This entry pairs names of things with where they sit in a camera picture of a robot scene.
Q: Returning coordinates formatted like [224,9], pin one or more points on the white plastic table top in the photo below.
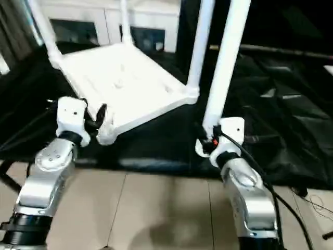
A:
[125,83]

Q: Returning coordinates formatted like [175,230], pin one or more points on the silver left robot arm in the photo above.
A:
[44,177]

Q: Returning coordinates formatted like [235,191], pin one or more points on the white glass-door cabinet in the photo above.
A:
[109,15]

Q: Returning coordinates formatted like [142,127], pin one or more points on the grey curtain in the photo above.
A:
[13,34]

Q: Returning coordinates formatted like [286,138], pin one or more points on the long black rod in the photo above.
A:
[281,50]

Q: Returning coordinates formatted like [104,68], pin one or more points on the white paper sheet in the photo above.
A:
[328,69]

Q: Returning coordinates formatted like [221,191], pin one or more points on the black metal stand leg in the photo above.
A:
[328,235]

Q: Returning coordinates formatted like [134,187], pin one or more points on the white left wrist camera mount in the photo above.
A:
[71,114]

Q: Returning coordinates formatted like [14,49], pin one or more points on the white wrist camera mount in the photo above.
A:
[71,114]
[231,130]

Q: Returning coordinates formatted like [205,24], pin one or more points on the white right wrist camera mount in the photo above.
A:
[231,130]

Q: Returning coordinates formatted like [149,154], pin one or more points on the black metal table frame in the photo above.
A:
[9,179]

